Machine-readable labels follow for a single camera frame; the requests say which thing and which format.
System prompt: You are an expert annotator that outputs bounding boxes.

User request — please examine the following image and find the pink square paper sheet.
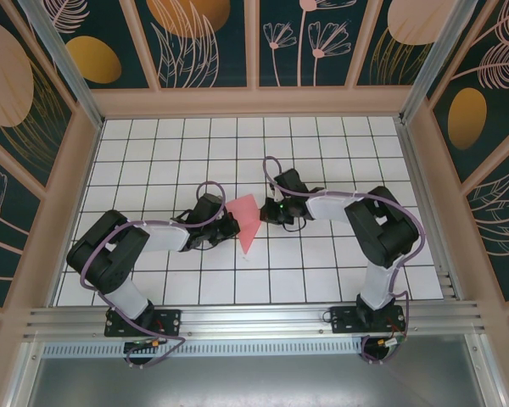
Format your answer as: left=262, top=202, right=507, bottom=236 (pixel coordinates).
left=225, top=193, right=264, bottom=254

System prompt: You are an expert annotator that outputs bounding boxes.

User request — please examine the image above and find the grey sheet metal panel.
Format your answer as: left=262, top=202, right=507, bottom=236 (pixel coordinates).
left=23, top=332, right=508, bottom=407

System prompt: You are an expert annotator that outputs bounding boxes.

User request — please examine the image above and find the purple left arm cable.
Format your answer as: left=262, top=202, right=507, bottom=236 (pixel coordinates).
left=80, top=181, right=227, bottom=369

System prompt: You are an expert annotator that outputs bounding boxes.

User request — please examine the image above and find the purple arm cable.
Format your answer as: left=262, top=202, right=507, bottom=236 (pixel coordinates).
left=262, top=155, right=428, bottom=366
left=80, top=181, right=227, bottom=369

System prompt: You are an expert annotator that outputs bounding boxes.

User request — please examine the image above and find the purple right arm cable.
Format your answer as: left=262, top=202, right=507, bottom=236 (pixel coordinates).
left=262, top=155, right=428, bottom=366

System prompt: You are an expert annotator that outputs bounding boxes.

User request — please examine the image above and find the long aluminium mounting rail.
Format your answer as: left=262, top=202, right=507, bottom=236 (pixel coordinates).
left=23, top=299, right=491, bottom=342

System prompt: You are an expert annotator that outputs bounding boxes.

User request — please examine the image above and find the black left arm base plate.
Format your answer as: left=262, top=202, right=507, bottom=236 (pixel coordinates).
left=104, top=308, right=182, bottom=338

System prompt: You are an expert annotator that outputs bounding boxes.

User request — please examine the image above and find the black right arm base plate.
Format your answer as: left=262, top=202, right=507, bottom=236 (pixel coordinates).
left=329, top=304, right=407, bottom=336

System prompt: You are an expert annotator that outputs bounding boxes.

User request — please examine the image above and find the aluminium side rail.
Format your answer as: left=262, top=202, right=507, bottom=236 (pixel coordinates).
left=396, top=117, right=466, bottom=303

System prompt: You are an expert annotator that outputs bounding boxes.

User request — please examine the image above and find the slotted grey cable duct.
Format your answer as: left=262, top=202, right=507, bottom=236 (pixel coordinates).
left=42, top=342, right=364, bottom=358

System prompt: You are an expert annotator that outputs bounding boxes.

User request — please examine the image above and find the yellow cable connector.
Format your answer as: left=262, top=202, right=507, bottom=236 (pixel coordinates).
left=125, top=337, right=167, bottom=351
left=375, top=336, right=409, bottom=349

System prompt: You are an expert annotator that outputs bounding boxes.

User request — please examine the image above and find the aluminium corner post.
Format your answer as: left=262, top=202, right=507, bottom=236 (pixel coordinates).
left=400, top=0, right=491, bottom=125
left=18, top=0, right=108, bottom=128

